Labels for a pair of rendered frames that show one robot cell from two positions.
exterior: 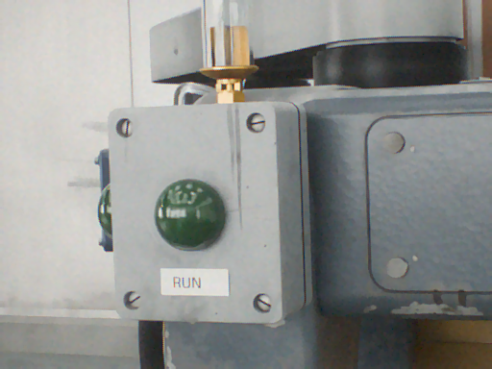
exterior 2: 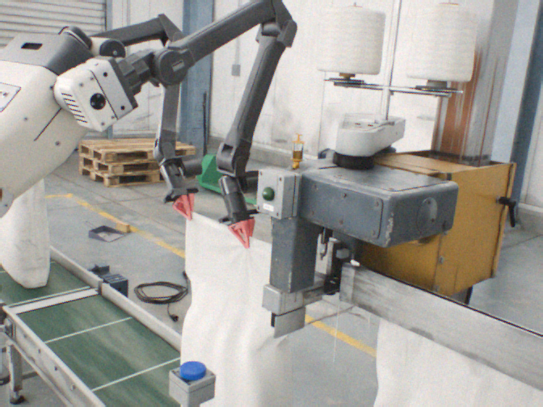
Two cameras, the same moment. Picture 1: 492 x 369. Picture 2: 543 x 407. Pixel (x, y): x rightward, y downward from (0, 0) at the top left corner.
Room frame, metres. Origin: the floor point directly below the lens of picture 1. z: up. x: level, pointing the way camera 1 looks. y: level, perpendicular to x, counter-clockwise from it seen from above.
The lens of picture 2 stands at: (-0.53, -0.47, 1.54)
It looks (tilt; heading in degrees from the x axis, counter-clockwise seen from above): 15 degrees down; 26
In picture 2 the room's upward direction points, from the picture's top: 4 degrees clockwise
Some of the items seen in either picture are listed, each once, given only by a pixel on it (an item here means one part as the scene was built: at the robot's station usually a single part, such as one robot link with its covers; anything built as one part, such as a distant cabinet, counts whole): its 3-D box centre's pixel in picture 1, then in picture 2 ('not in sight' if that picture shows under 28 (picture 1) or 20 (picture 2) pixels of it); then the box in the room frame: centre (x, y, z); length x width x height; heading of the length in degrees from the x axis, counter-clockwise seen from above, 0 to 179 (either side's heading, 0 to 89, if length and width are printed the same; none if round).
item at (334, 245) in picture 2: not in sight; (333, 266); (0.66, -0.05, 1.08); 0.03 x 0.01 x 0.13; 161
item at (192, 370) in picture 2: not in sight; (192, 371); (0.41, 0.17, 0.84); 0.06 x 0.06 x 0.02
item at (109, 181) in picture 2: not in sight; (137, 171); (4.89, 4.19, 0.07); 1.20 x 0.82 x 0.14; 159
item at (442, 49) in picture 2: not in sight; (443, 44); (0.77, -0.21, 1.61); 0.15 x 0.14 x 0.17; 71
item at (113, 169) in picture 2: not in sight; (139, 160); (4.91, 4.18, 0.22); 1.21 x 0.84 x 0.14; 161
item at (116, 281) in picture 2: not in sight; (103, 280); (1.53, 1.53, 0.35); 0.30 x 0.15 x 0.15; 71
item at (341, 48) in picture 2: not in sight; (351, 42); (0.85, 0.04, 1.61); 0.17 x 0.17 x 0.17
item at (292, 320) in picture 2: not in sight; (283, 318); (0.51, 0.00, 0.98); 0.09 x 0.05 x 0.05; 161
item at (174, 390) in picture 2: not in sight; (192, 384); (0.41, 0.17, 0.81); 0.08 x 0.08 x 0.06; 71
